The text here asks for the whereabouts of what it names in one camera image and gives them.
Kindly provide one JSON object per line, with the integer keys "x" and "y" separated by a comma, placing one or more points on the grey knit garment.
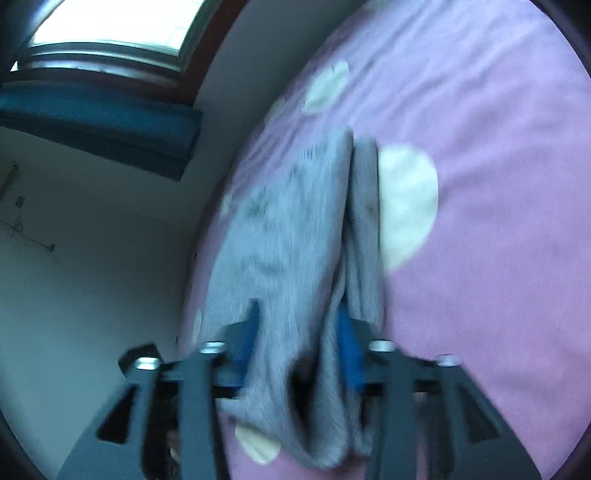
{"x": 286, "y": 240}

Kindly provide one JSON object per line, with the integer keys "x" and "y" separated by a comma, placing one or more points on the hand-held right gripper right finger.
{"x": 349, "y": 355}

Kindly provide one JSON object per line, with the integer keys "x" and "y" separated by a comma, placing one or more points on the window with brown frame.
{"x": 124, "y": 27}

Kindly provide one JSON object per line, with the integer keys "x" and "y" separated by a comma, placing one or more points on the pink dotted bed sheet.
{"x": 485, "y": 138}

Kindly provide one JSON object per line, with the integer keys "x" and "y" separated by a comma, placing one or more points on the teal bench cushion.
{"x": 106, "y": 129}

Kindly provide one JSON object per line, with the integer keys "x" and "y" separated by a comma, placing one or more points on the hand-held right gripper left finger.
{"x": 247, "y": 341}

